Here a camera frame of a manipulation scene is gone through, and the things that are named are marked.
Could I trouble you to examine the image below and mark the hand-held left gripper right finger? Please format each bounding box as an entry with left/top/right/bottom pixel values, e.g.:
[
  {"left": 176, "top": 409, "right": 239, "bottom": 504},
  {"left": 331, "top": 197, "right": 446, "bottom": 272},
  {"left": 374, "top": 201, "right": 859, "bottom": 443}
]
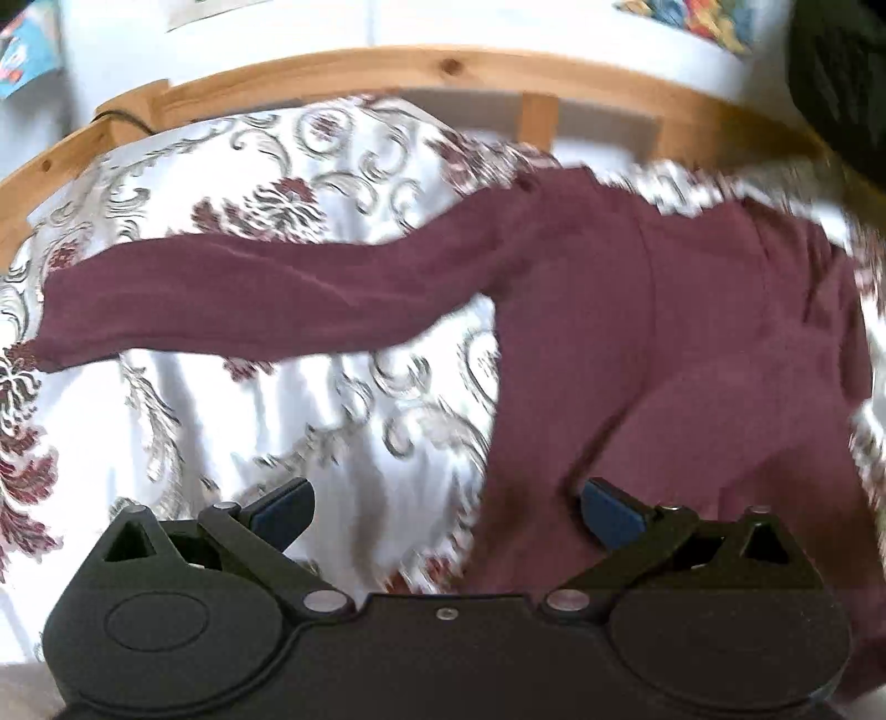
[{"left": 543, "top": 477, "right": 797, "bottom": 617}]

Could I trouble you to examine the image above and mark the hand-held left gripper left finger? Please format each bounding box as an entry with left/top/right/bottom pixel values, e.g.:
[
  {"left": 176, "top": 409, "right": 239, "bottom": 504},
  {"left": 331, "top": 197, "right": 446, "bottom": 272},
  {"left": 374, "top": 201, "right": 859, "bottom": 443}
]
[{"left": 100, "top": 477, "right": 354, "bottom": 619}]

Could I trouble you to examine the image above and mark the maroon sweater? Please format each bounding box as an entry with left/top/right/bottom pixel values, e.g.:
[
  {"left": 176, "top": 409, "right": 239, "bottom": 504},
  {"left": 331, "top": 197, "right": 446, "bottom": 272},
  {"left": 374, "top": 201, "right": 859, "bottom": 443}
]
[{"left": 31, "top": 166, "right": 880, "bottom": 700}]

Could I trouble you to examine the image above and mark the white floral bedspread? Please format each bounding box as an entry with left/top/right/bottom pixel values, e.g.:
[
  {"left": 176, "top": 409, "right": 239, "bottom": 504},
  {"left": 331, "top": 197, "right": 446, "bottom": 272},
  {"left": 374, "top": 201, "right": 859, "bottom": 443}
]
[{"left": 0, "top": 93, "right": 886, "bottom": 666}]

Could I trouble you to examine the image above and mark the dark cloth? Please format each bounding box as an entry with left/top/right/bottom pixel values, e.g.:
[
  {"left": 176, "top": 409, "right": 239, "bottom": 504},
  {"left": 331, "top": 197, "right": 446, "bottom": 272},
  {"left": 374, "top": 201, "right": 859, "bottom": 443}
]
[{"left": 785, "top": 0, "right": 886, "bottom": 189}]

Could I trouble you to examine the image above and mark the colourful floral cushion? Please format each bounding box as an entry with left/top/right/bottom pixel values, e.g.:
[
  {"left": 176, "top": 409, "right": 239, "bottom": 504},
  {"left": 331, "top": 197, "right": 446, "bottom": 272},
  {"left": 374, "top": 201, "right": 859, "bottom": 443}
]
[{"left": 612, "top": 0, "right": 757, "bottom": 62}]

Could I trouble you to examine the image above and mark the white paper sheet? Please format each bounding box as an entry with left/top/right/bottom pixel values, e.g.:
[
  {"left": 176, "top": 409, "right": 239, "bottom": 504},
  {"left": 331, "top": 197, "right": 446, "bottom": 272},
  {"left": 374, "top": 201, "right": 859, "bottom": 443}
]
[{"left": 164, "top": 0, "right": 245, "bottom": 33}]

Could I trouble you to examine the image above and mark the black cable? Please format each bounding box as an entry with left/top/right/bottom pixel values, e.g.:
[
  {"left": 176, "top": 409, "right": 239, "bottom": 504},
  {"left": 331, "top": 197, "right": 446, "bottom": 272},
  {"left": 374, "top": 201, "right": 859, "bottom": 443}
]
[{"left": 95, "top": 109, "right": 159, "bottom": 137}]

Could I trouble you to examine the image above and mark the wooden bed frame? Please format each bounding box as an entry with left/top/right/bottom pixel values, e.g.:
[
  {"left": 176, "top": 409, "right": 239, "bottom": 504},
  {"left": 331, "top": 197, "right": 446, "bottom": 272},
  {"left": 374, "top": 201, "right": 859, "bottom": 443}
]
[{"left": 0, "top": 45, "right": 835, "bottom": 209}]

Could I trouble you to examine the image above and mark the blue cartoon wall poster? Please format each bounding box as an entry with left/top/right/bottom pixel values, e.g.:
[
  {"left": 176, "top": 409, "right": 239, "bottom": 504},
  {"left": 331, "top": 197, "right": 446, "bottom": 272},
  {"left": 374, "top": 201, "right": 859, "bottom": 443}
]
[{"left": 0, "top": 0, "right": 65, "bottom": 102}]

